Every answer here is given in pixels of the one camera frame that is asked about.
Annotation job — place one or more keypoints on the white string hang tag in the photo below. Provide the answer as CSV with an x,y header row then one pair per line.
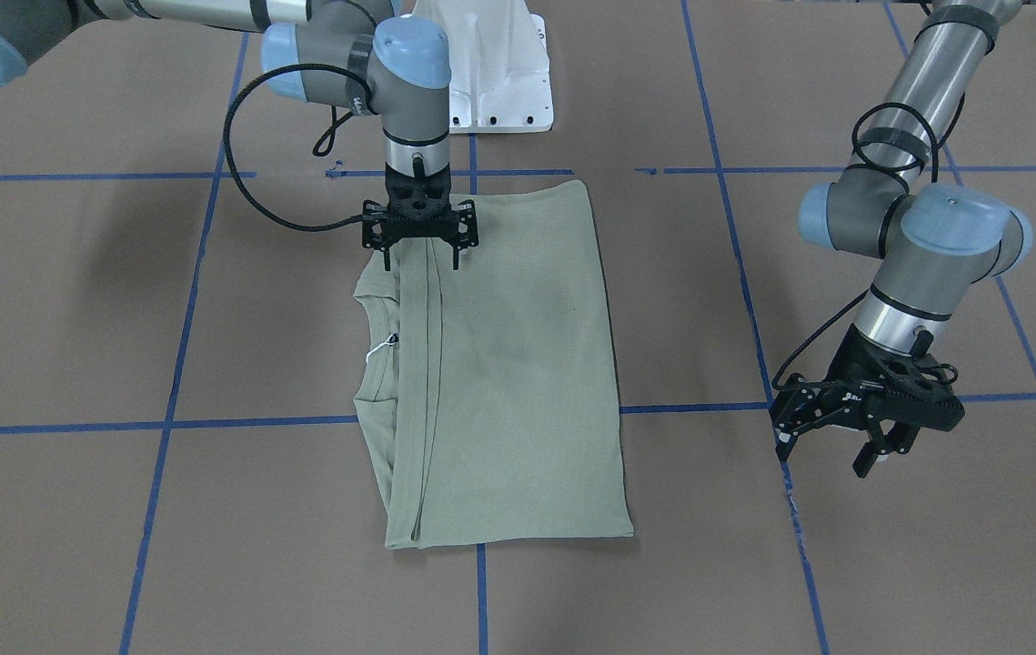
x,y
390,341

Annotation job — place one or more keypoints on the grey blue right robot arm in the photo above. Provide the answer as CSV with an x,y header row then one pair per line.
x,y
360,58

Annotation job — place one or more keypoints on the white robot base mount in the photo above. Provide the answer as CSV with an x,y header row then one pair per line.
x,y
500,66

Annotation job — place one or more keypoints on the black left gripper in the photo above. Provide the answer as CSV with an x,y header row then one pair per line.
x,y
845,393

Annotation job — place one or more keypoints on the olive green long-sleeve shirt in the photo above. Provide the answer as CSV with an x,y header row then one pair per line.
x,y
497,415

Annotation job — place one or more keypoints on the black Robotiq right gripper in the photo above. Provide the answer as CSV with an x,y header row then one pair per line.
x,y
377,229

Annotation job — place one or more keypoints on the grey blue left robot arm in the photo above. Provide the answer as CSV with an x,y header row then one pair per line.
x,y
933,241

